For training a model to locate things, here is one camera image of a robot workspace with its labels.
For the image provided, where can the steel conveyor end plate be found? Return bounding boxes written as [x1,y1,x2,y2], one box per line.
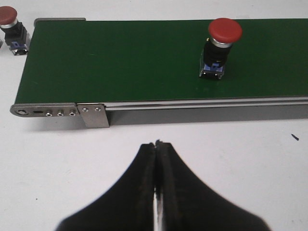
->
[10,103,79,117]
[33,17,86,27]

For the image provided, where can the green conveyor belt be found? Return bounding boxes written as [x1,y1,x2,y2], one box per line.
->
[15,19,308,103]

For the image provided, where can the steel conveyor bracket leg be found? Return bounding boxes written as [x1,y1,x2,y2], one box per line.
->
[77,104,110,128]

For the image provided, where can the aluminium conveyor side rail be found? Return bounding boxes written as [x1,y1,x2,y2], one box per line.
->
[104,96,308,111]

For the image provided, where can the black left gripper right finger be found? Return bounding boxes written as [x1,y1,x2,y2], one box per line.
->
[155,141,270,231]

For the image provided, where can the red mushroom push button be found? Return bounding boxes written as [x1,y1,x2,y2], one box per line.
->
[0,6,31,55]
[199,18,243,79]

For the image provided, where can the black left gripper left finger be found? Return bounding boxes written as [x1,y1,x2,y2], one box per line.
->
[57,143,155,231]

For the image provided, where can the far steel conveyor end plate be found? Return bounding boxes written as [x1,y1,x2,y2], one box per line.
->
[33,17,86,27]

